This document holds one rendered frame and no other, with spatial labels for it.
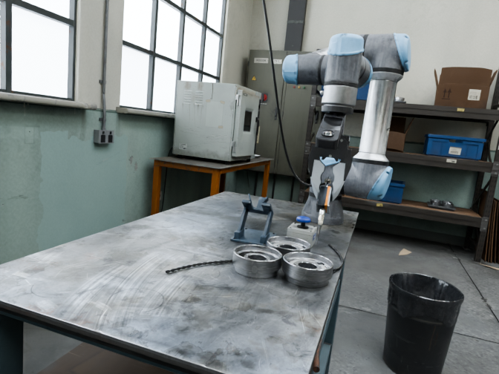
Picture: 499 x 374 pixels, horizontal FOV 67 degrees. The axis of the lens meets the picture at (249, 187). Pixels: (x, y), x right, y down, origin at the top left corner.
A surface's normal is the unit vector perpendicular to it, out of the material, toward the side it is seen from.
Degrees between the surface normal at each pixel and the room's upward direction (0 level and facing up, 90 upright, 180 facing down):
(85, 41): 90
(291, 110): 90
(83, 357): 0
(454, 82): 93
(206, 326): 0
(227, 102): 90
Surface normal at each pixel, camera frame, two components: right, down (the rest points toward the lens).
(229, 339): 0.10, -0.98
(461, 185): -0.33, 0.11
